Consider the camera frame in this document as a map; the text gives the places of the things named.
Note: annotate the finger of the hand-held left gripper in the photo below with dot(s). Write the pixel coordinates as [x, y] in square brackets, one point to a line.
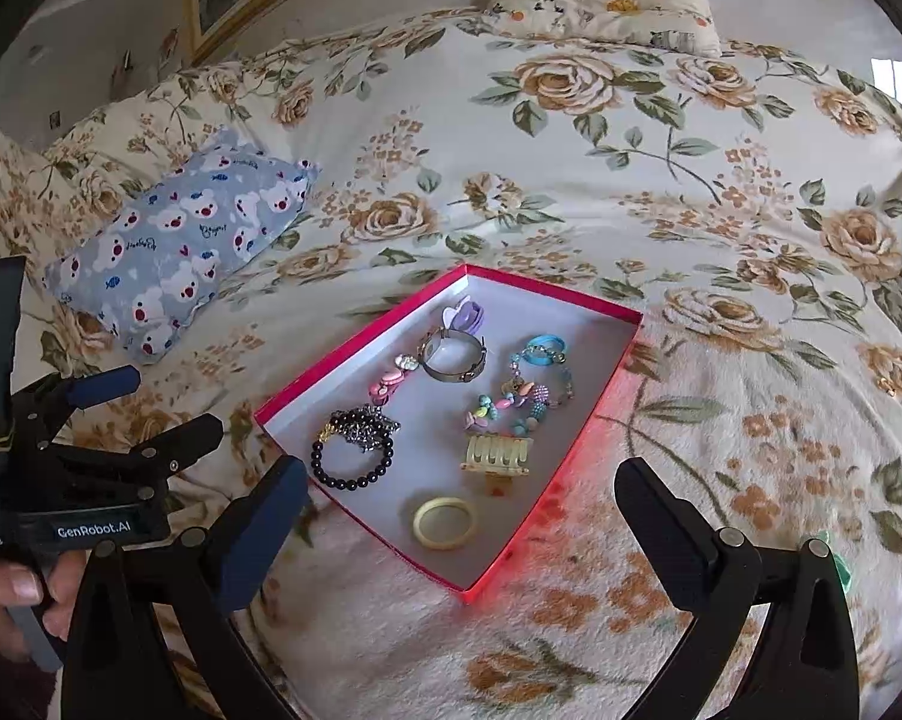
[188, 431]
[102, 384]

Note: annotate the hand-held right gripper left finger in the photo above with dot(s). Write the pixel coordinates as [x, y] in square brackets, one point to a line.
[263, 532]

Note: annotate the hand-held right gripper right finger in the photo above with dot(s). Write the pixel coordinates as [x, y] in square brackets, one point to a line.
[668, 532]

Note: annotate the rhinestone hair clip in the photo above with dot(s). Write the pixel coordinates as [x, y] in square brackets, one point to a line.
[361, 427]

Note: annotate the red cardboard box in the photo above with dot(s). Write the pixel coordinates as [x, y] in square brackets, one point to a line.
[421, 465]

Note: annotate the pink hair clip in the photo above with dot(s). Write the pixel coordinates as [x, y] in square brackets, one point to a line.
[383, 390]

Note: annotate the yellow hair claw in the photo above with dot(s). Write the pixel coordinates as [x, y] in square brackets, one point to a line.
[496, 457]

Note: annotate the gold wristwatch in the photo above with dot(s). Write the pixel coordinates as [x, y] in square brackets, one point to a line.
[430, 349]

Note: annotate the person's left hand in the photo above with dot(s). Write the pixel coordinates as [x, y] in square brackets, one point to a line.
[9, 592]

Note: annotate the blue bear print pillow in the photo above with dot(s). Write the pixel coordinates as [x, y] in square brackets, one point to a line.
[196, 240]

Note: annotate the floral blanket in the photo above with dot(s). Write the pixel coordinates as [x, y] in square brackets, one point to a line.
[571, 187]

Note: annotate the bright window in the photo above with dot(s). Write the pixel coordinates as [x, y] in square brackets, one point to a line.
[892, 82]

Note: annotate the panda print pillow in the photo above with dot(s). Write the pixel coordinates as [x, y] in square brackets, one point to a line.
[593, 7]

